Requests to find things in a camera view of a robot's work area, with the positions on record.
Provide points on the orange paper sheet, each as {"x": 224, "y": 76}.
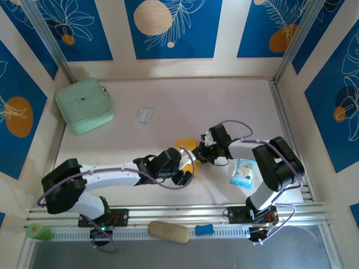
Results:
{"x": 186, "y": 143}

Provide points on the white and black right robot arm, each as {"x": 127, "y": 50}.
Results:
{"x": 263, "y": 193}

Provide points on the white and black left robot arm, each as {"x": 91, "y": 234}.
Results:
{"x": 112, "y": 176}

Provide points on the blue white tissue packet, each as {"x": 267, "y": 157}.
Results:
{"x": 242, "y": 173}

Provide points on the beige oblong case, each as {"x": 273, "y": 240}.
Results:
{"x": 168, "y": 232}

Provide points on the blue bone-shaped eraser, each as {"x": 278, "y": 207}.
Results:
{"x": 204, "y": 230}

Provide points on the small clear plastic packet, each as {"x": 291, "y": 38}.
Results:
{"x": 144, "y": 115}

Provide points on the mint green zip case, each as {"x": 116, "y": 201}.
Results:
{"x": 84, "y": 103}

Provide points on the green bottle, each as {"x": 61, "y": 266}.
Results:
{"x": 39, "y": 232}

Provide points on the aluminium rail frame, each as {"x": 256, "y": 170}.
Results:
{"x": 174, "y": 214}

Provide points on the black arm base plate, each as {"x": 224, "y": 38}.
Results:
{"x": 120, "y": 217}
{"x": 237, "y": 215}

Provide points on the aluminium side rail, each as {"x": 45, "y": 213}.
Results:
{"x": 280, "y": 112}

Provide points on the blue floral wall poster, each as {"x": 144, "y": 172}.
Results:
{"x": 325, "y": 126}
{"x": 258, "y": 28}
{"x": 28, "y": 45}
{"x": 196, "y": 42}
{"x": 84, "y": 42}
{"x": 22, "y": 84}
{"x": 322, "y": 37}

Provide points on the aluminium corner post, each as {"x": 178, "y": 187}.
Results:
{"x": 46, "y": 36}
{"x": 299, "y": 36}

